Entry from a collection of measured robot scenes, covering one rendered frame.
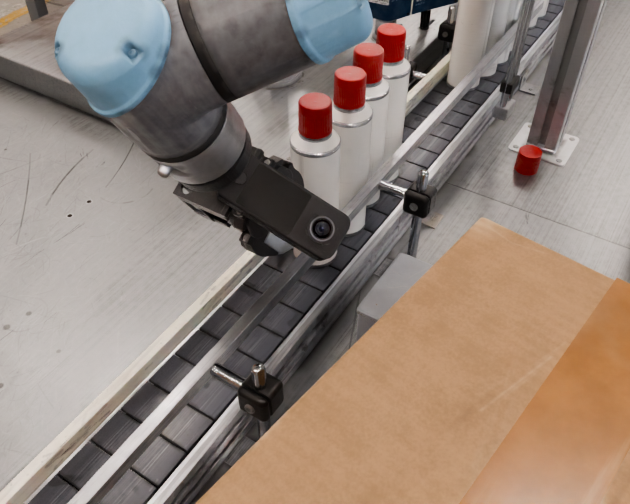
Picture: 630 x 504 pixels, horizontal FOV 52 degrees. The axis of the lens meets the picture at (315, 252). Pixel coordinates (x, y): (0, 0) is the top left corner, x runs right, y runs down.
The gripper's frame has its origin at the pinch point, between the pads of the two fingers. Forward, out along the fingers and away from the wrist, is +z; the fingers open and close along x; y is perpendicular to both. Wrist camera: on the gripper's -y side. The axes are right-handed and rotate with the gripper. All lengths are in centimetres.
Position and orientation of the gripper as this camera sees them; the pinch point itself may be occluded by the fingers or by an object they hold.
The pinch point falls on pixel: (298, 239)
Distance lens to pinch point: 69.9
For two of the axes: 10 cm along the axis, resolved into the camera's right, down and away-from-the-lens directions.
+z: 2.7, 3.3, 9.1
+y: -8.4, -3.7, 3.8
